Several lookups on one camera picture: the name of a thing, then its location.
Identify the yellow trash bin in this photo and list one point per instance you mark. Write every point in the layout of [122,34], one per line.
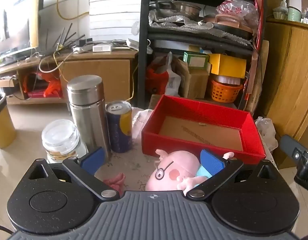
[3,127]

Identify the pink pig plush toy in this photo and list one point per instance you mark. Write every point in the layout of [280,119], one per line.
[174,165]

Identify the black router with antennas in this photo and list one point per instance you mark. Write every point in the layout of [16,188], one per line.
[69,36]

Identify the red printed plastic bag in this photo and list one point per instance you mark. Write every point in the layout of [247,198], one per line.
[236,8]

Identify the brown cardboard box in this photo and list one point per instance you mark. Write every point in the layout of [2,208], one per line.
[196,82]

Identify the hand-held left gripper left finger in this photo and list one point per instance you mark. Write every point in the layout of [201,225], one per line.
[92,158]

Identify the wooden TV cabinet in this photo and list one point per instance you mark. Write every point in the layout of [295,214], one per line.
[99,70]

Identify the orange cloth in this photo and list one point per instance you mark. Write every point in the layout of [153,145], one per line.
[53,87]

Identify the white plastic bag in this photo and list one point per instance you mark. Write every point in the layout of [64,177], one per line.
[172,82]

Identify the bubble wrap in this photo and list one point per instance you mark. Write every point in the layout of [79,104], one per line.
[169,21]

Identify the steel cooking pot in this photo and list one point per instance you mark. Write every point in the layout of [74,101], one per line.
[179,8]

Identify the clear plastic bag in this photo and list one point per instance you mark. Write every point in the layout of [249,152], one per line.
[266,132]

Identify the stainless steel thermos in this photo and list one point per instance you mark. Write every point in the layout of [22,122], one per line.
[89,110]

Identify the white ribbed container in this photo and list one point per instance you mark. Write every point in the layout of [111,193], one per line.
[227,79]

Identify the pink cupcake toy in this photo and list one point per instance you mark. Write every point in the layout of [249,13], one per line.
[115,182]

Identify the blue yellow drink can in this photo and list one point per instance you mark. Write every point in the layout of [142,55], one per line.
[119,130]

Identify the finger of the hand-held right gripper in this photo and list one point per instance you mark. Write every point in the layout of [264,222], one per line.
[288,145]

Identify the glass coffee jar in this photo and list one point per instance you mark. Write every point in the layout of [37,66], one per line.
[60,137]

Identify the television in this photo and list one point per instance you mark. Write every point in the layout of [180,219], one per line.
[11,25]

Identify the green box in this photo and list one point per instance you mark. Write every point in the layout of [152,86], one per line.
[196,60]

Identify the orange plastic basket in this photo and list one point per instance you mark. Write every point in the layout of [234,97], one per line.
[225,92]

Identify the yellow box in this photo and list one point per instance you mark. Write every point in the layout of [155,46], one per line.
[229,65]

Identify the pink pan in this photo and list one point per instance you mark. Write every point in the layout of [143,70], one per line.
[229,22]

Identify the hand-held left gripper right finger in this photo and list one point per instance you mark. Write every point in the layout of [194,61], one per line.
[211,162]

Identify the black shelf rack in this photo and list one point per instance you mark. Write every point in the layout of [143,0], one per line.
[144,42]

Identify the light green cup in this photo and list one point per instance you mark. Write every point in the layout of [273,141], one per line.
[294,13]

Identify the white adapter box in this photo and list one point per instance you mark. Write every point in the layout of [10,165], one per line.
[101,48]

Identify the red cardboard box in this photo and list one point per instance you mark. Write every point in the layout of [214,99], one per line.
[154,142]

